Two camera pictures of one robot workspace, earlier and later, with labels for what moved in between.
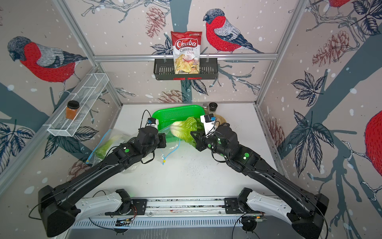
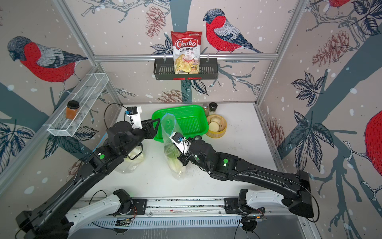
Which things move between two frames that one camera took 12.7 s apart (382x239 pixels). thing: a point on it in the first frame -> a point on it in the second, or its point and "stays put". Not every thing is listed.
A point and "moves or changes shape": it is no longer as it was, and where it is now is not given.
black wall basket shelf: [163, 69] stays put
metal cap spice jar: [206, 108] stays put
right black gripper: [201, 141] -> [194, 142]
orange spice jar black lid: [71, 109] stays put
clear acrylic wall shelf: [68, 120] stays put
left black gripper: [162, 137] -> [151, 131]
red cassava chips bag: [186, 48] stays put
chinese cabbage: [183, 128] -> [172, 154]
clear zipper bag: [172, 143] moves or changes shape
